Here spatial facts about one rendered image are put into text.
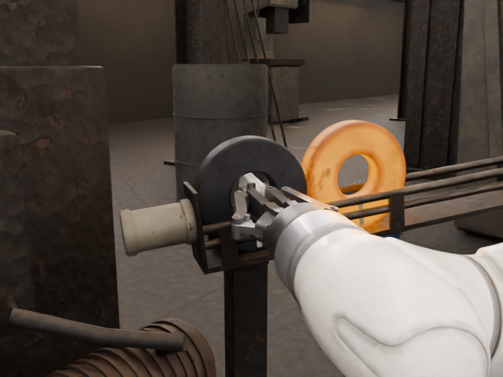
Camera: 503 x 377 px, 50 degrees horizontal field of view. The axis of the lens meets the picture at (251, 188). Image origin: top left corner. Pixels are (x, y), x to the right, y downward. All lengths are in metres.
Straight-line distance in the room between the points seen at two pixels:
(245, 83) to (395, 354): 2.81
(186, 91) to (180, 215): 2.50
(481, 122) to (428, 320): 2.57
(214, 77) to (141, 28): 5.92
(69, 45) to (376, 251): 0.63
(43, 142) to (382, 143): 0.47
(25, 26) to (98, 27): 7.58
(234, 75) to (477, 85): 1.27
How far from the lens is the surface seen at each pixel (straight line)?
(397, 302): 0.38
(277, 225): 0.54
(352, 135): 0.75
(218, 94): 3.08
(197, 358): 0.73
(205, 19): 4.69
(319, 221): 0.49
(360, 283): 0.39
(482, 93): 2.90
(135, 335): 0.67
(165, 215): 0.68
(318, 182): 0.74
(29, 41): 0.87
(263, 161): 0.70
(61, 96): 0.83
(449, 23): 4.40
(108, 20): 8.56
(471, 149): 2.94
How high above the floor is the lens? 0.87
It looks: 13 degrees down
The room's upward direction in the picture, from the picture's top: straight up
